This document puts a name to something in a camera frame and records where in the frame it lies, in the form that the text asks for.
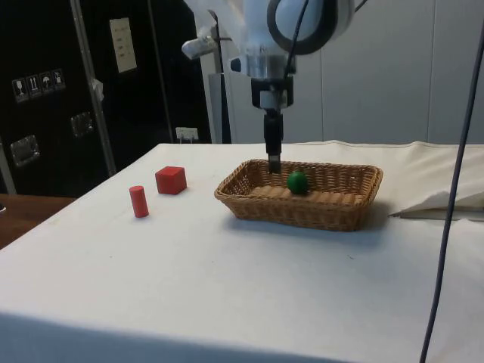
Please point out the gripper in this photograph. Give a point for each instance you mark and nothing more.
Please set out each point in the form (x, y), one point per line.
(257, 87)

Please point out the red cube block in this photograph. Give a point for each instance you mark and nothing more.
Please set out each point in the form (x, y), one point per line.
(170, 180)

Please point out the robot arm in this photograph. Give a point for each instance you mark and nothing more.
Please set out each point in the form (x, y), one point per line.
(257, 22)

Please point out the red cylinder block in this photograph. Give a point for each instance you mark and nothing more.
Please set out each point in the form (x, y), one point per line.
(138, 202)

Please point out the black cabinet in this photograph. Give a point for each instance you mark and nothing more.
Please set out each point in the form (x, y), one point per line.
(45, 45)

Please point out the green ball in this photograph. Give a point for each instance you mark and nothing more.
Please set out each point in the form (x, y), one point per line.
(297, 183)

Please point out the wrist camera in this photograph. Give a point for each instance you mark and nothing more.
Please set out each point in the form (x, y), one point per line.
(196, 47)

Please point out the wicker basket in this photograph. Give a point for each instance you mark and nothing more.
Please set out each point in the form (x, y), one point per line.
(298, 215)

